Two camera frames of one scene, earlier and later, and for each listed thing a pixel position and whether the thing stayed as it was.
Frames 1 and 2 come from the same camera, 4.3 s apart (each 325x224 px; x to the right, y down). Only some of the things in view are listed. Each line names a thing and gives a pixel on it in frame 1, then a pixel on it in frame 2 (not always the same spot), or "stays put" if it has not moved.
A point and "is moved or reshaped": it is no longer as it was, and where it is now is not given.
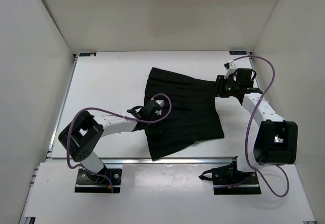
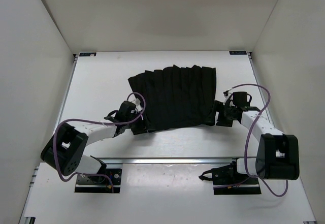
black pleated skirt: (194, 115) is moved or reshaped
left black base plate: (88, 183) stays put
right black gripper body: (226, 88) → (225, 119)
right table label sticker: (238, 53) stays put
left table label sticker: (88, 54) stays put
